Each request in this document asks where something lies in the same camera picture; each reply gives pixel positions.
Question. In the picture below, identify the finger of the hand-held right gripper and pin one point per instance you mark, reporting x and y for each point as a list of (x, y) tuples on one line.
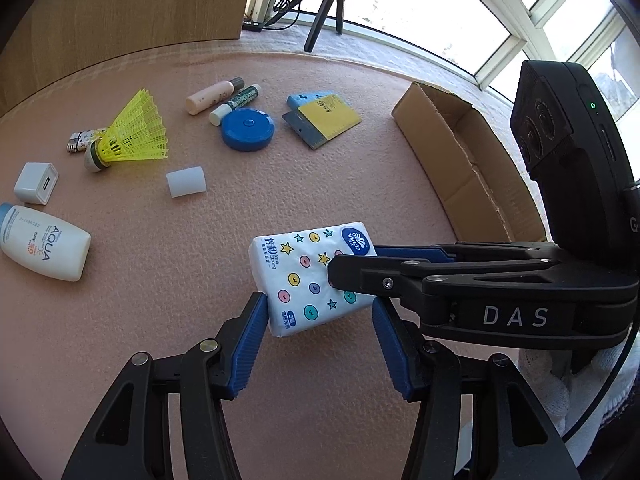
[(410, 251), (370, 277)]

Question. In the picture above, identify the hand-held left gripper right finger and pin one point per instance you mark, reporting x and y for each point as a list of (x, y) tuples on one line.
[(395, 355)]

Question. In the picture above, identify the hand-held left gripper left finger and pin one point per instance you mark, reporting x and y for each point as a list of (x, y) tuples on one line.
[(250, 345)]

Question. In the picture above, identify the patterned tissue pack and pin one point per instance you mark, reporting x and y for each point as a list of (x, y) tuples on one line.
[(300, 270)]

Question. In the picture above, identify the cardboard box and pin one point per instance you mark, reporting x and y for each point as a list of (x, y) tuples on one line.
[(480, 180)]

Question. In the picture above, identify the white sunscreen bottle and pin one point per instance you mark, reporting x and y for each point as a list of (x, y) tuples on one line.
[(45, 245)]

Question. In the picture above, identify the white usb charger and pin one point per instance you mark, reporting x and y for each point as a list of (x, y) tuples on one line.
[(30, 180)]

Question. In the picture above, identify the person's right hand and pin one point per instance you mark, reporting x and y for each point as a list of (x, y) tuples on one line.
[(545, 395)]

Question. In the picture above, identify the yellow card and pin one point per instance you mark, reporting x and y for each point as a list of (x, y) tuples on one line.
[(327, 117)]

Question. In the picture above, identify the grey-blue scraper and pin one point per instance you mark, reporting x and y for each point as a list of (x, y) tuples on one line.
[(300, 127)]

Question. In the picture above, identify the blue phone stand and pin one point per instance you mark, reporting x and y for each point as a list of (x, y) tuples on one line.
[(300, 100)]

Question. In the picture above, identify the blue round tape measure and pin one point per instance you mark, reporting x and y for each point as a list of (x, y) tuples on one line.
[(247, 130)]

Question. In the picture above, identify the light checked cloth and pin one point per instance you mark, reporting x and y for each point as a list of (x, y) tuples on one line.
[(390, 60)]

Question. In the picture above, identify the green and white tube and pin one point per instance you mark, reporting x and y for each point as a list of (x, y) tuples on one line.
[(235, 102)]

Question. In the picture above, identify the pink tube with grey cap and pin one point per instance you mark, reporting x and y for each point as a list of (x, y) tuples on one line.
[(207, 96)]

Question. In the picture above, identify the yellow shuttlecock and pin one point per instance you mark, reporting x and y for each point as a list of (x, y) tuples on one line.
[(135, 130)]

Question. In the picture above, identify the black tripod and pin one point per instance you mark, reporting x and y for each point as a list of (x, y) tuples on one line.
[(325, 10)]

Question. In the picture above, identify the patterned lighter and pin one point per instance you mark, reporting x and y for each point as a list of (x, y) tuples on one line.
[(80, 140)]

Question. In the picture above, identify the wooden board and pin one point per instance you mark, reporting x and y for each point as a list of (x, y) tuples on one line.
[(125, 5)]

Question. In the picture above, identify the black inline switch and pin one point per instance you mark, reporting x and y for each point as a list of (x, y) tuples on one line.
[(252, 25)]

